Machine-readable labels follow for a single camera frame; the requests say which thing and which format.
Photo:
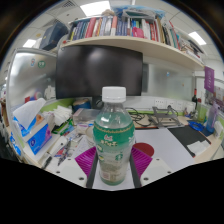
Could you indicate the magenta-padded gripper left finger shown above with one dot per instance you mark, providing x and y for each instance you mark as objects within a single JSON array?
[{"x": 76, "y": 171}]

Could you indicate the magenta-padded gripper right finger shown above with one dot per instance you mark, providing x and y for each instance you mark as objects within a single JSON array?
[{"x": 151, "y": 171}]

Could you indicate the green-labelled clear drink bottle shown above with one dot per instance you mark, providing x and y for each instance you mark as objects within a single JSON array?
[{"x": 114, "y": 140}]

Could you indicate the flat round red coaster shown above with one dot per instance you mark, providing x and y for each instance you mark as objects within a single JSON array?
[{"x": 145, "y": 149}]

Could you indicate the white paper sheet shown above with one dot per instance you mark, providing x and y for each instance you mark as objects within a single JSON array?
[{"x": 170, "y": 146}]

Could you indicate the black desk mat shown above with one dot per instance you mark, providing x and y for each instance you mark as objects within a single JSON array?
[{"x": 183, "y": 135}]

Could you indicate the white folded cloth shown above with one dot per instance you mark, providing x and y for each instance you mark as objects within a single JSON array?
[{"x": 199, "y": 147}]

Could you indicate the clear plastic box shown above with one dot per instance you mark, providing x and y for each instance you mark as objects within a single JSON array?
[{"x": 85, "y": 116}]

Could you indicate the grey metal laptop stand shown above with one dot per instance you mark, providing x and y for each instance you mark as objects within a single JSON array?
[{"x": 165, "y": 116}]

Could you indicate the white tissue stack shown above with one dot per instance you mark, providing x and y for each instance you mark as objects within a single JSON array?
[{"x": 61, "y": 115}]

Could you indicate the blue round tin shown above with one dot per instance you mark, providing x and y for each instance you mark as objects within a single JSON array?
[{"x": 81, "y": 104}]

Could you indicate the blue orange tissue box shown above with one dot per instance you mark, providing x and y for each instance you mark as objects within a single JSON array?
[{"x": 26, "y": 115}]

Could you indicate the translucent purple bottle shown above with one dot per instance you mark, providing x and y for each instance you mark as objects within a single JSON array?
[{"x": 212, "y": 118}]

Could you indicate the dark glass bottle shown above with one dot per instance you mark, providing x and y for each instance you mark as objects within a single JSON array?
[{"x": 194, "y": 95}]

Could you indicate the black computer monitor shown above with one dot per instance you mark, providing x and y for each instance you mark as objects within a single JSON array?
[{"x": 96, "y": 70}]

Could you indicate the purple hanging sign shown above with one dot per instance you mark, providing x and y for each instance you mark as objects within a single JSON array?
[{"x": 209, "y": 79}]

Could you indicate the white wall socket strip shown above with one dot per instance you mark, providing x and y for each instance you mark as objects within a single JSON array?
[{"x": 171, "y": 104}]

